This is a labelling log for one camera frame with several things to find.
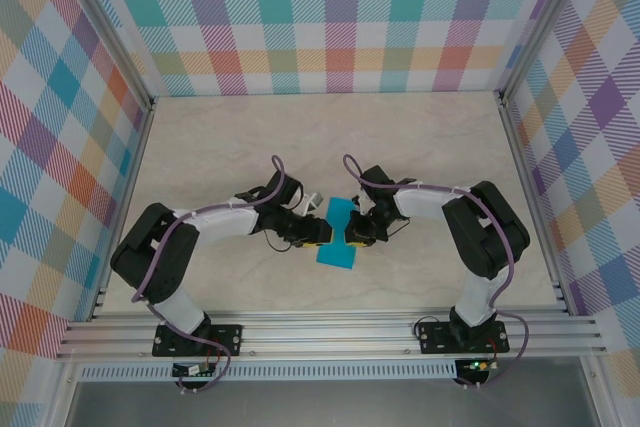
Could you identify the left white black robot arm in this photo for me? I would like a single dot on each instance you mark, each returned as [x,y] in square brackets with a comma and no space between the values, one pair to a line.
[160,257]

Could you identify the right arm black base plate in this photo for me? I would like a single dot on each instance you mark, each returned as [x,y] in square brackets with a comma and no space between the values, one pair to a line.
[435,339]

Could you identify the aluminium frame leg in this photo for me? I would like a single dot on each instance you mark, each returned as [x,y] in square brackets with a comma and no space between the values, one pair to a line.
[600,397]
[62,397]

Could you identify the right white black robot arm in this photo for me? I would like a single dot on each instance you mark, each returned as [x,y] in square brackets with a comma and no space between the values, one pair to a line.
[487,237]

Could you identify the aluminium frame post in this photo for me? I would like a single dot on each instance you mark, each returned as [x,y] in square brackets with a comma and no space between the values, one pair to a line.
[545,22]
[106,22]

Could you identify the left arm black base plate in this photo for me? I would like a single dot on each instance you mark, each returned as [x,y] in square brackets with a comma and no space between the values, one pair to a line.
[230,339]

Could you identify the aluminium mounting rail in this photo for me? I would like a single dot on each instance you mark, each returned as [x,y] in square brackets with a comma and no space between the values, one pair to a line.
[325,334]

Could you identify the aluminium side rail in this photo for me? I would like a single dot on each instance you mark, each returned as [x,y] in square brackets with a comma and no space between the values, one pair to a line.
[126,197]
[517,147]

